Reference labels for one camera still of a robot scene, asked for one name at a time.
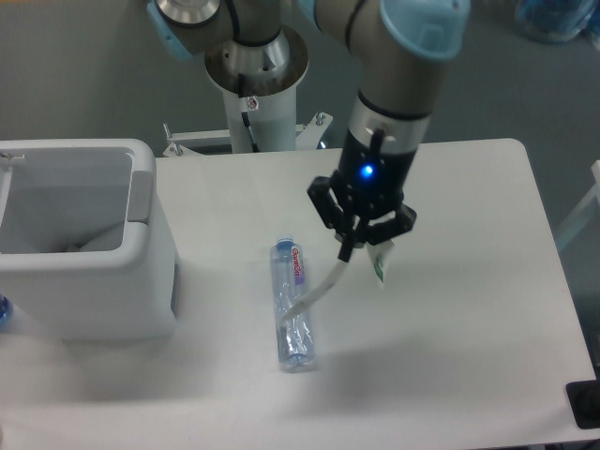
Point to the white trash can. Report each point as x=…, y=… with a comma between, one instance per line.
x=86, y=248

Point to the white frame at right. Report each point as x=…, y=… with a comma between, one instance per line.
x=581, y=215

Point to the white pedestal base frame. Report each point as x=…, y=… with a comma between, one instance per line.
x=309, y=136

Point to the blue plastic bag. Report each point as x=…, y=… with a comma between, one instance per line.
x=554, y=22

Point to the clear plastic bag green label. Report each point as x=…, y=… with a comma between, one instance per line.
x=378, y=256

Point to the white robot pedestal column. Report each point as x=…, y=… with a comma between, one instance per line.
x=258, y=84

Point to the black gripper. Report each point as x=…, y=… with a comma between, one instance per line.
x=368, y=183

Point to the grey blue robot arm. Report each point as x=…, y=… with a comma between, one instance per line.
x=404, y=46

